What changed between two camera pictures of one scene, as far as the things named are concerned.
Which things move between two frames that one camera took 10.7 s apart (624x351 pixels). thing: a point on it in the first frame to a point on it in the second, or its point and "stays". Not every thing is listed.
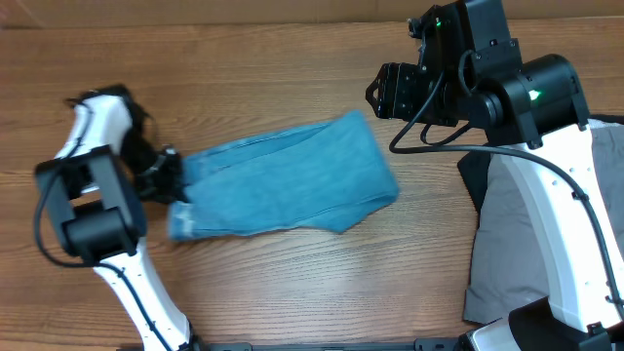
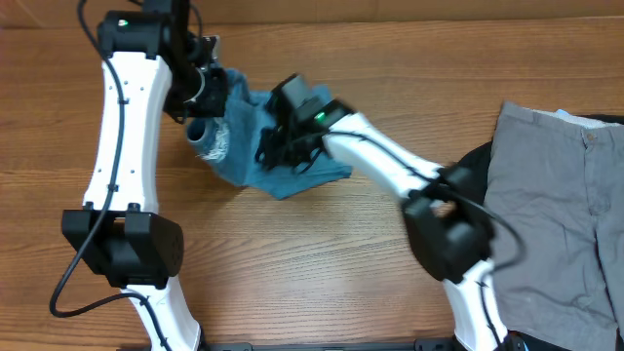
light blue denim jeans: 322,175 to 228,144
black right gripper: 397,86 to 270,158
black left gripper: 173,180 to 213,105
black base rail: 419,344 stays
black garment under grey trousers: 474,168 stays
